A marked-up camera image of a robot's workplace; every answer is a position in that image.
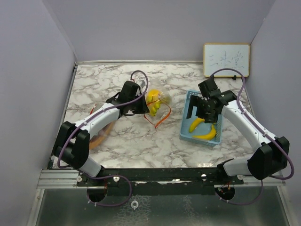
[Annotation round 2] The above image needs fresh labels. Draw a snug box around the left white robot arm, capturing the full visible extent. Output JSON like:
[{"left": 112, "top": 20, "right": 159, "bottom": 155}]
[{"left": 52, "top": 81, "right": 149, "bottom": 186}]

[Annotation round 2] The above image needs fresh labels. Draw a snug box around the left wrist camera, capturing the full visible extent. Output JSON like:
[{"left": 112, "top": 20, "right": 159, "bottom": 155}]
[{"left": 136, "top": 80, "right": 146, "bottom": 89}]

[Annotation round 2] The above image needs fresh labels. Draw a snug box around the yellow banana bunch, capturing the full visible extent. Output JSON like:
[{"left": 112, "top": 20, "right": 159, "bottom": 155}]
[{"left": 146, "top": 89, "right": 161, "bottom": 116}]

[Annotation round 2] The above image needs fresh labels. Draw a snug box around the blue plastic basket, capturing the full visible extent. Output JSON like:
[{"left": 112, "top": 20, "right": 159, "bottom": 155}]
[{"left": 179, "top": 90, "right": 223, "bottom": 146}]

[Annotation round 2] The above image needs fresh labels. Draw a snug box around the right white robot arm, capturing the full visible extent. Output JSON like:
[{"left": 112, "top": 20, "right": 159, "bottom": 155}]
[{"left": 186, "top": 78, "right": 290, "bottom": 184}]

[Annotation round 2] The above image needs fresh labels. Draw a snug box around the white ring pull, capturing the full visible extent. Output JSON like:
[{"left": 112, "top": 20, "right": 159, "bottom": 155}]
[{"left": 131, "top": 200, "right": 139, "bottom": 210}]

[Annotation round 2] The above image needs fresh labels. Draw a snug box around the clear orange zip bag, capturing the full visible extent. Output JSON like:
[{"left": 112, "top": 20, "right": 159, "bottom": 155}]
[
  {"left": 143, "top": 89, "right": 172, "bottom": 129},
  {"left": 89, "top": 103, "right": 114, "bottom": 150}
]

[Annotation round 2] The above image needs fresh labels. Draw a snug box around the small whiteboard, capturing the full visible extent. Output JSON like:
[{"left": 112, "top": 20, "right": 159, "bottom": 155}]
[{"left": 203, "top": 43, "right": 251, "bottom": 77}]

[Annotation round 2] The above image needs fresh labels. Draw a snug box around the aluminium extrusion rail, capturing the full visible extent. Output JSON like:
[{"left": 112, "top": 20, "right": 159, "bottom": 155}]
[{"left": 37, "top": 168, "right": 286, "bottom": 189}]

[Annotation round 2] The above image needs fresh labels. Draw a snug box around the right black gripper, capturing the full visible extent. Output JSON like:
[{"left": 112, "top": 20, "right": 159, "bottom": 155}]
[{"left": 187, "top": 94, "right": 218, "bottom": 123}]

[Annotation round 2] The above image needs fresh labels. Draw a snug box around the single yellow banana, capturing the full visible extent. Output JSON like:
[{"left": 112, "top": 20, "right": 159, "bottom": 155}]
[
  {"left": 192, "top": 124, "right": 216, "bottom": 140},
  {"left": 189, "top": 117, "right": 205, "bottom": 133}
]

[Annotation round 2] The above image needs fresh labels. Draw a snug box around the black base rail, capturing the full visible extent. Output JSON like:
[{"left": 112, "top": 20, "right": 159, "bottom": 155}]
[{"left": 77, "top": 167, "right": 243, "bottom": 196}]

